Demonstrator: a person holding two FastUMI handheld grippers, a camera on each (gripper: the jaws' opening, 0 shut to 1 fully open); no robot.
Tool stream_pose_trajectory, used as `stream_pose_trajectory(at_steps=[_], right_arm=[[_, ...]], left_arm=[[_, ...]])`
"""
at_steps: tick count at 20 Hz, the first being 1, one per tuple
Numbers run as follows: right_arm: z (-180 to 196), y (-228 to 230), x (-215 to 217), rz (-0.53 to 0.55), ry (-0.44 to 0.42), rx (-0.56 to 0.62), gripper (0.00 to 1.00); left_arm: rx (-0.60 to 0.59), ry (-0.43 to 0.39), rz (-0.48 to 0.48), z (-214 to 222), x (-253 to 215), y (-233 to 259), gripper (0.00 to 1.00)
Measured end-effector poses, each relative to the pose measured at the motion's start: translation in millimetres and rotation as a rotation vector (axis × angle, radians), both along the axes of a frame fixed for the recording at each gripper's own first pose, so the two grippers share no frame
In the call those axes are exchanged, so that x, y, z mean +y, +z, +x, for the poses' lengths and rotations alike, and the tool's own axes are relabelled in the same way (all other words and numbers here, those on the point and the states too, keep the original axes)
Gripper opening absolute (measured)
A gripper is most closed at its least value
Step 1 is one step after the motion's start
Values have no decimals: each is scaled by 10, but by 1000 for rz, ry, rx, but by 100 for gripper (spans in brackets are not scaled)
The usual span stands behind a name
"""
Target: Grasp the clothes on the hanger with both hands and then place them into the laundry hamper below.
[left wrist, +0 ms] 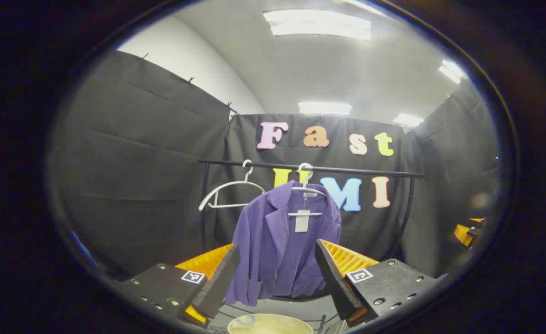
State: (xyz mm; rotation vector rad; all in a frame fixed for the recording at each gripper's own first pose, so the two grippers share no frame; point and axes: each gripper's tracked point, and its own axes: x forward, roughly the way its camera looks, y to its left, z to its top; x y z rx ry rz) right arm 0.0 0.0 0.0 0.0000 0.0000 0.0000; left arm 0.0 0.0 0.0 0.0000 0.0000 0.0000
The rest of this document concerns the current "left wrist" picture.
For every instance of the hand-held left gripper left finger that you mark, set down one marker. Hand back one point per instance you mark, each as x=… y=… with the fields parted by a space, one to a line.
x=222 y=278

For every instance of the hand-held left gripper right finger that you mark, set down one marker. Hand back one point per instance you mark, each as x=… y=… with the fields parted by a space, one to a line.
x=331 y=278

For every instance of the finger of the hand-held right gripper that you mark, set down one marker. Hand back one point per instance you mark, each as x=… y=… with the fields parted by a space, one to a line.
x=463 y=233

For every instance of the purple ribbed jacket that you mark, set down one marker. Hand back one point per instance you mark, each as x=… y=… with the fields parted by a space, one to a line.
x=277 y=260

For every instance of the white plastic clothes hanger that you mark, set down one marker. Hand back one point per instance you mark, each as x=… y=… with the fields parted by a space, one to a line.
x=229 y=185
x=306 y=188

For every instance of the black metal clothes rack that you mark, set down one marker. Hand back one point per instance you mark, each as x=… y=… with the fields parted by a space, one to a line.
x=370 y=172

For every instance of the black backdrop cloth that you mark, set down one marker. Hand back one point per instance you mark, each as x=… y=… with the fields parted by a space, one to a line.
x=138 y=162

